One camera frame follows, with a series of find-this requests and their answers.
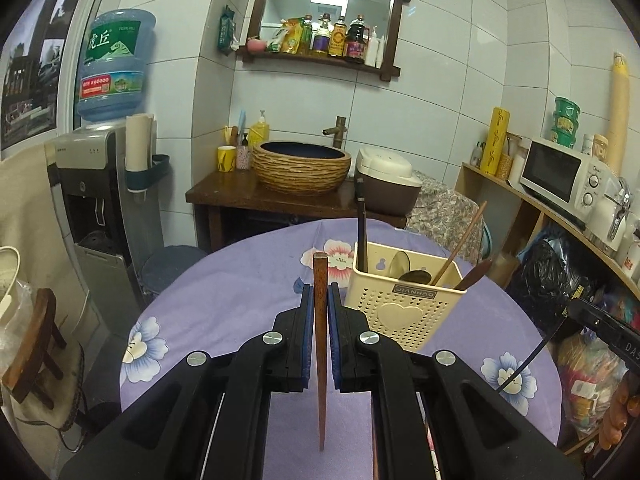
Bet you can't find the black plastic bag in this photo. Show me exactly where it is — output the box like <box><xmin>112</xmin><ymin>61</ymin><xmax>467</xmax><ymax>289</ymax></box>
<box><xmin>510</xmin><ymin>227</ymin><xmax>597</xmax><ymax>322</ymax></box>

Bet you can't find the white kettle chrome handle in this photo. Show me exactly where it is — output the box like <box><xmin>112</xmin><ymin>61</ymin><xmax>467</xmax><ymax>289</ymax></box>
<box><xmin>585</xmin><ymin>177</ymin><xmax>632</xmax><ymax>247</ymax></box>

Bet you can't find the woven wash basin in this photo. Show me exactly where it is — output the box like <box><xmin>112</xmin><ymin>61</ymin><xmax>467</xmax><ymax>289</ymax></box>
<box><xmin>251</xmin><ymin>141</ymin><xmax>353</xmax><ymax>196</ymax></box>

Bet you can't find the white paper cup tube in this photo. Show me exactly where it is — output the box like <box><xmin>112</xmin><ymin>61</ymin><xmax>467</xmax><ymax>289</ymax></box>
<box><xmin>125</xmin><ymin>112</ymin><xmax>158</xmax><ymax>177</ymax></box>

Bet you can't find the grey water dispenser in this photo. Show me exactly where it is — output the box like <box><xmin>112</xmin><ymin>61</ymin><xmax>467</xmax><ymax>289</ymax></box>
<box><xmin>45</xmin><ymin>127</ymin><xmax>138</xmax><ymax>301</ymax></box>

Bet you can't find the floral cloth cover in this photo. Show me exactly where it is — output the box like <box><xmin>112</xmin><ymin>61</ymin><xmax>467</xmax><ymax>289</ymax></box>
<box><xmin>405</xmin><ymin>172</ymin><xmax>484</xmax><ymax>267</ymax></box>

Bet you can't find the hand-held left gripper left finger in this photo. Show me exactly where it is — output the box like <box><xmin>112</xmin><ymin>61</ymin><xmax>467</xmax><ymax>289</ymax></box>
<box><xmin>60</xmin><ymin>282</ymin><xmax>317</xmax><ymax>480</ymax></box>

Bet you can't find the yellow tube box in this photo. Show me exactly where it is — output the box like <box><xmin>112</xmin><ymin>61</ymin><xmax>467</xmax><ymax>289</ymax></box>
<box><xmin>480</xmin><ymin>106</ymin><xmax>511</xmax><ymax>177</ymax></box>

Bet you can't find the black cable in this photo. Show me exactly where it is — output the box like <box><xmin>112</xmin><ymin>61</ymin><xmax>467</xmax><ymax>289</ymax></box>
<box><xmin>496</xmin><ymin>316</ymin><xmax>571</xmax><ymax>395</ymax></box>

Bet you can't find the green hanging packet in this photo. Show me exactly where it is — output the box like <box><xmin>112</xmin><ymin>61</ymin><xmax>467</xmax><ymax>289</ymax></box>
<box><xmin>217</xmin><ymin>6</ymin><xmax>239</xmax><ymax>56</ymax></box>

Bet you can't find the yellow soap dispenser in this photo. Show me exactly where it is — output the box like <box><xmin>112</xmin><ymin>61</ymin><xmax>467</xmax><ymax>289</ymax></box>
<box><xmin>248</xmin><ymin>109</ymin><xmax>271</xmax><ymax>149</ymax></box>

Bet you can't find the colourful plastic bag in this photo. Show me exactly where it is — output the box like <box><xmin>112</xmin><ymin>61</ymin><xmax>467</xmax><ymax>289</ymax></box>
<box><xmin>555</xmin><ymin>330</ymin><xmax>632</xmax><ymax>442</ymax></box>

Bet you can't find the gold label bottle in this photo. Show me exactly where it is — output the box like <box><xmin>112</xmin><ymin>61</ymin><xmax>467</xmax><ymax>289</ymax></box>
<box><xmin>328</xmin><ymin>14</ymin><xmax>349</xmax><ymax>59</ymax></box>

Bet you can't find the dark chopstick cream band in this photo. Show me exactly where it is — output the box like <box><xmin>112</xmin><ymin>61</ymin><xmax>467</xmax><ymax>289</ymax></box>
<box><xmin>360</xmin><ymin>198</ymin><xmax>370</xmax><ymax>274</ymax></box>

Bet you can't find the brown wooden spoon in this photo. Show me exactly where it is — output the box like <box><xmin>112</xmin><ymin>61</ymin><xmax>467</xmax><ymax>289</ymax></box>
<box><xmin>452</xmin><ymin>258</ymin><xmax>494</xmax><ymax>292</ymax></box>

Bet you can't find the brown wooden chopstick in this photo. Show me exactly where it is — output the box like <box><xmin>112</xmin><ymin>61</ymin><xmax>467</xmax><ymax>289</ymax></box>
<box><xmin>372</xmin><ymin>392</ymin><xmax>380</xmax><ymax>480</ymax></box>
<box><xmin>431</xmin><ymin>201</ymin><xmax>488</xmax><ymax>287</ymax></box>
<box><xmin>312</xmin><ymin>253</ymin><xmax>330</xmax><ymax>453</ymax></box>

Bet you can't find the white microwave oven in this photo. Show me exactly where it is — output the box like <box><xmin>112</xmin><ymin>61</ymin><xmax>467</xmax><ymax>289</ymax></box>
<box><xmin>520</xmin><ymin>137</ymin><xmax>622</xmax><ymax>222</ymax></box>

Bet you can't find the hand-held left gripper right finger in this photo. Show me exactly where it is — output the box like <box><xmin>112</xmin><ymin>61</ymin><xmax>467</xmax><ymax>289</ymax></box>
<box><xmin>326</xmin><ymin>282</ymin><xmax>583</xmax><ymax>480</ymax></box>

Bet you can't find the yellow pouch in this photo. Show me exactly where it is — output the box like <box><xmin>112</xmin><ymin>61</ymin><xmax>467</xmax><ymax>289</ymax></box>
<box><xmin>267</xmin><ymin>17</ymin><xmax>301</xmax><ymax>54</ymax></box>

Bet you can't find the light wooden shelf unit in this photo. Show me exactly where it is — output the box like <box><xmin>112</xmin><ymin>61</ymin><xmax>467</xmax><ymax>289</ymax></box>
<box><xmin>456</xmin><ymin>161</ymin><xmax>640</xmax><ymax>456</ymax></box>

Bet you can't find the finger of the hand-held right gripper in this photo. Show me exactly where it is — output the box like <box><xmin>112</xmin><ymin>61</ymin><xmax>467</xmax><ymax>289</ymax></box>
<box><xmin>567</xmin><ymin>298</ymin><xmax>613</xmax><ymax>337</ymax></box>

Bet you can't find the grey round bin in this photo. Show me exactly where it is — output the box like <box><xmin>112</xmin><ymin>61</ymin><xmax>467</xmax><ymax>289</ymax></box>
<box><xmin>139</xmin><ymin>245</ymin><xmax>209</xmax><ymax>307</ymax></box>

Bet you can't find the cream rolled mat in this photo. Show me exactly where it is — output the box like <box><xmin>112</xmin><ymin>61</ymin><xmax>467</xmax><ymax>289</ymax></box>
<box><xmin>607</xmin><ymin>51</ymin><xmax>632</xmax><ymax>177</ymax></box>

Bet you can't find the purple label bottle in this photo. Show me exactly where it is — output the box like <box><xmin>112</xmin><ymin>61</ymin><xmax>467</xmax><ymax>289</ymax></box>
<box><xmin>312</xmin><ymin>12</ymin><xmax>332</xmax><ymax>56</ymax></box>

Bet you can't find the purple floral tablecloth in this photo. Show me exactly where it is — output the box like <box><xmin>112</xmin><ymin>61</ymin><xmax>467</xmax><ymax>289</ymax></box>
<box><xmin>120</xmin><ymin>217</ymin><xmax>561</xmax><ymax>480</ymax></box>

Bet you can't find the cream plastic utensil holder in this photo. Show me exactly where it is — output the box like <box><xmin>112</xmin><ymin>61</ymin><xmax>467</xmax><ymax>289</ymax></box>
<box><xmin>345</xmin><ymin>241</ymin><xmax>468</xmax><ymax>354</ymax></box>

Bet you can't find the dark sauce bottle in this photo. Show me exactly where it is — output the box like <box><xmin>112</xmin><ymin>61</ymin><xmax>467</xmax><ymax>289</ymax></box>
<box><xmin>345</xmin><ymin>17</ymin><xmax>369</xmax><ymax>64</ymax></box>

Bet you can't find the dark wooden vanity table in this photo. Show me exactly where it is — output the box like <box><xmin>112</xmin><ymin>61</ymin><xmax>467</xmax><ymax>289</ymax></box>
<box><xmin>186</xmin><ymin>170</ymin><xmax>408</xmax><ymax>254</ymax></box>

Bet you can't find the dark brown chopstick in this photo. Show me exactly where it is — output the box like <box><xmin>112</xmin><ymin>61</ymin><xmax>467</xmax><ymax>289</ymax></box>
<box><xmin>356</xmin><ymin>177</ymin><xmax>365</xmax><ymax>272</ymax></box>

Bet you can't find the white brown rice cooker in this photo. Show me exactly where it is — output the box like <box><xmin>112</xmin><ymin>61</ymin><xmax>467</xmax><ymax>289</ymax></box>
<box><xmin>354</xmin><ymin>147</ymin><xmax>424</xmax><ymax>217</ymax></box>

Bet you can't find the dark wooden stool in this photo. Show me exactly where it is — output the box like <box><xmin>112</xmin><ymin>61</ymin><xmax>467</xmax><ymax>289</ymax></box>
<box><xmin>0</xmin><ymin>287</ymin><xmax>69</xmax><ymax>412</ymax></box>

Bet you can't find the blue water bottle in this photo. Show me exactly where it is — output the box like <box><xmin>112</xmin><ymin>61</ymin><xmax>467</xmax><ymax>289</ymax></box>
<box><xmin>76</xmin><ymin>8</ymin><xmax>157</xmax><ymax>122</ymax></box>

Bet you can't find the bronze faucet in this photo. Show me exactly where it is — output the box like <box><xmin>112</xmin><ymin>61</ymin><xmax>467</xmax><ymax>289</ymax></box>
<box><xmin>322</xmin><ymin>116</ymin><xmax>349</xmax><ymax>150</ymax></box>

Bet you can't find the person's right hand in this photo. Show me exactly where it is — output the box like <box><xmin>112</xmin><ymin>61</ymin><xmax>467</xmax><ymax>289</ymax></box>
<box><xmin>600</xmin><ymin>372</ymin><xmax>640</xmax><ymax>453</ymax></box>

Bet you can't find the teal cup holder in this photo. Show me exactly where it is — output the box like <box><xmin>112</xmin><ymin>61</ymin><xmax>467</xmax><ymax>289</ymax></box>
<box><xmin>125</xmin><ymin>154</ymin><xmax>171</xmax><ymax>194</ymax></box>

